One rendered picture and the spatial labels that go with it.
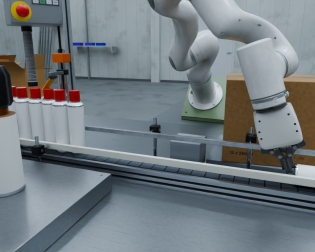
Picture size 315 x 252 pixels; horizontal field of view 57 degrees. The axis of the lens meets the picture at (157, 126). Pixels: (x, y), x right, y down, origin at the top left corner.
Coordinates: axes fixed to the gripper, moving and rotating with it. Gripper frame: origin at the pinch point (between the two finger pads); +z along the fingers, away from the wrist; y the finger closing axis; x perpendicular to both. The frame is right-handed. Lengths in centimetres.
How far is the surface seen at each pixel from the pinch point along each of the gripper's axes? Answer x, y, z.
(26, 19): -2, 63, -63
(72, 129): 2, 58, -25
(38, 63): -130, 178, -80
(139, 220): 22.1, 32.9, -1.3
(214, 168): 4.3, 17.4, -3.9
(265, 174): 4.2, 5.3, 0.0
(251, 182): 3.2, 9.3, 1.9
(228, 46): -892, 112, -72
